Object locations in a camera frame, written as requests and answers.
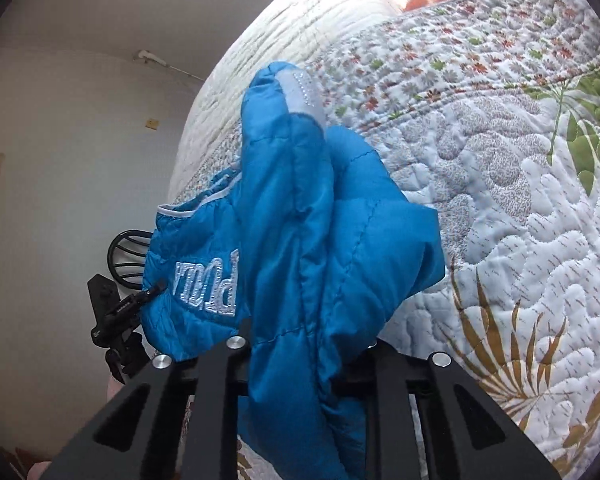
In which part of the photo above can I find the blue quilted puffer jacket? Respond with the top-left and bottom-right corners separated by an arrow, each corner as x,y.
140,62 -> 445,479

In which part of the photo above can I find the black metal chair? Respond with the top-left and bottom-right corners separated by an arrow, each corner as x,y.
106,230 -> 152,290

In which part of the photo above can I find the white floral quilted bedspread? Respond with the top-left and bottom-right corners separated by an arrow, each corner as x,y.
169,0 -> 600,479

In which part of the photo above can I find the beige wall switch plate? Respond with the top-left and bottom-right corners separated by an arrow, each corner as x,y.
145,118 -> 159,131

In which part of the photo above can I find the white wall fixture with cord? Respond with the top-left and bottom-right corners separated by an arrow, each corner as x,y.
133,49 -> 204,82

